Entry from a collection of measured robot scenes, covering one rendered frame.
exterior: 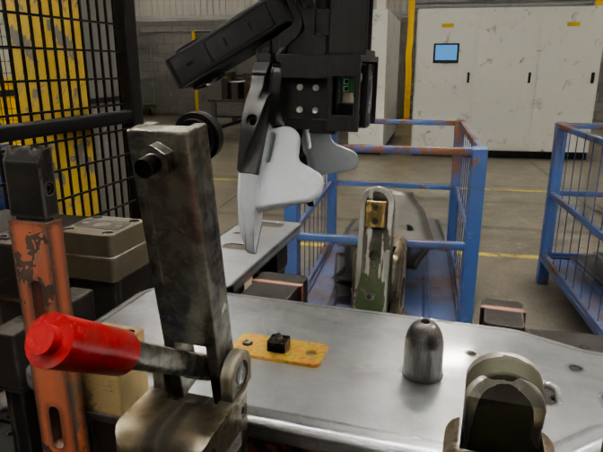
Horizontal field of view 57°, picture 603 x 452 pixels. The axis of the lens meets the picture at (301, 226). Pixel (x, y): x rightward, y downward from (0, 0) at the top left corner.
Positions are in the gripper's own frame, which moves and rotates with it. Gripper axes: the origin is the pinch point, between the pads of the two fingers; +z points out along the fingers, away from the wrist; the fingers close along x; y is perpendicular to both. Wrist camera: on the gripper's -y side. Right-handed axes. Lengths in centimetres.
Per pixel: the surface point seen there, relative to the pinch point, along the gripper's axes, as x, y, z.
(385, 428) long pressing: -8.1, 11.0, 11.3
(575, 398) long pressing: -0.2, 24.3, 11.1
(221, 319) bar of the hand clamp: -14.7, 1.8, 1.4
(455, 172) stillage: 292, 6, 47
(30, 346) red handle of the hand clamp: -26.7, -0.4, -2.6
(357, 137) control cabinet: 763, -150, 89
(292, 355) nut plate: -0.9, 1.8, 11.2
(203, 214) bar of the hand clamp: -16.3, 1.7, -5.4
